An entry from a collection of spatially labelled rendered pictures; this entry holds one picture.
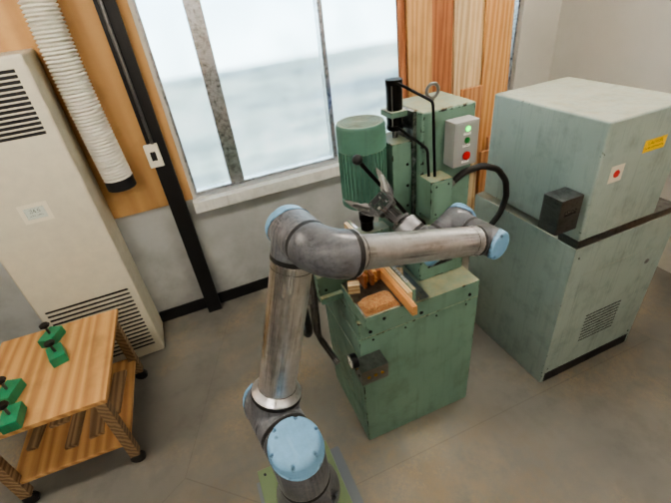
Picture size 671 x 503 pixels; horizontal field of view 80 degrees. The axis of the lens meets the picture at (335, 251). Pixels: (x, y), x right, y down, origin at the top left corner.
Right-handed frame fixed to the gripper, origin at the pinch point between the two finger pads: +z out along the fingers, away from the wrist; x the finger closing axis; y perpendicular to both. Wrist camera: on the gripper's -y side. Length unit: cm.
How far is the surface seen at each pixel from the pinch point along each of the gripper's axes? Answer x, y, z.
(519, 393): 17, -102, -113
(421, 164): -20.8, -11.3, -8.0
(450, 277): 0, -48, -44
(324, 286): 38.0, -21.8, -11.9
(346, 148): -5.6, 2.4, 11.6
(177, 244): 106, -102, 94
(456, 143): -32.9, -6.8, -12.7
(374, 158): -10.0, -1.8, 3.3
